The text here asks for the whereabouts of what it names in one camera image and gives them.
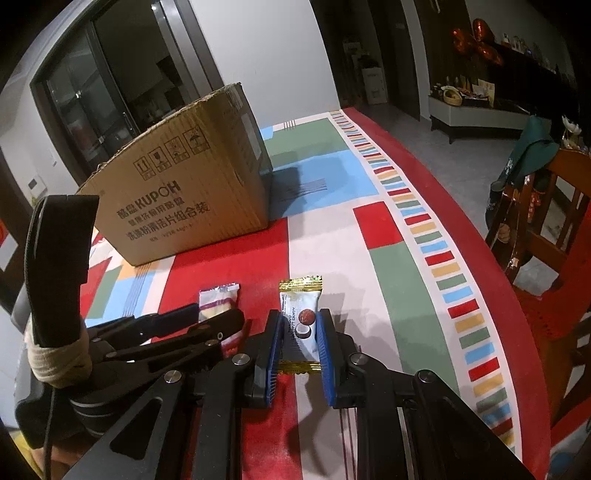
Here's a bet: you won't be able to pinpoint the green cloth bag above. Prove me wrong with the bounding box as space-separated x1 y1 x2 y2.
489 115 560 197

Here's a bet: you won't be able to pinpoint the red paper door poster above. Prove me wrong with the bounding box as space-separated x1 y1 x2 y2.
0 225 16 274

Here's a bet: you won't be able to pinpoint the white paper bag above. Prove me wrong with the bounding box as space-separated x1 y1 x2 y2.
362 67 387 105

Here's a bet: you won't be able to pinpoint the black cable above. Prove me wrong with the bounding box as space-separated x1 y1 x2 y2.
43 387 60 480

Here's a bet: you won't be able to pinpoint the white sideboard cabinet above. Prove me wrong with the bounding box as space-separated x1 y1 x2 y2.
428 91 542 140

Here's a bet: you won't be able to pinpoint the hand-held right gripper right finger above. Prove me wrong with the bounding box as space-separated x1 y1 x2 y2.
315 308 536 480

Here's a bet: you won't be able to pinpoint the brown cardboard box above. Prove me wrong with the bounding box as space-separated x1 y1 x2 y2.
76 83 274 267

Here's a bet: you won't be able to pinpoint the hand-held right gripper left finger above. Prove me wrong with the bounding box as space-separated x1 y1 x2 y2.
62 309 283 480

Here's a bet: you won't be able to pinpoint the red wooden chair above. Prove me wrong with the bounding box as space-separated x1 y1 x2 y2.
484 147 591 418

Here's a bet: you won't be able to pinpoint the red balloons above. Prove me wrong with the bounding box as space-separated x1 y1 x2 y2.
452 18 505 65

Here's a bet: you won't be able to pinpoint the dark glass door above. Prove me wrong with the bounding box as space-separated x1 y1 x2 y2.
30 0 225 185

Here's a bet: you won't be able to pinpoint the white packet with gold edges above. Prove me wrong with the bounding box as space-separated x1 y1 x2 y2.
278 274 324 374

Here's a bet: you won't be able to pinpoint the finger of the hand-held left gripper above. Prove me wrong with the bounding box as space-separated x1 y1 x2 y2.
87 304 200 345
107 307 253 373

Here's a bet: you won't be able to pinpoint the clear pink-topped snack packet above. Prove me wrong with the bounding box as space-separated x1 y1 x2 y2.
198 282 242 324

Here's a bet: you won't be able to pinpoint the colourful patchwork tablecloth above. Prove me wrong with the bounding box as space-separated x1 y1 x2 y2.
78 107 555 480

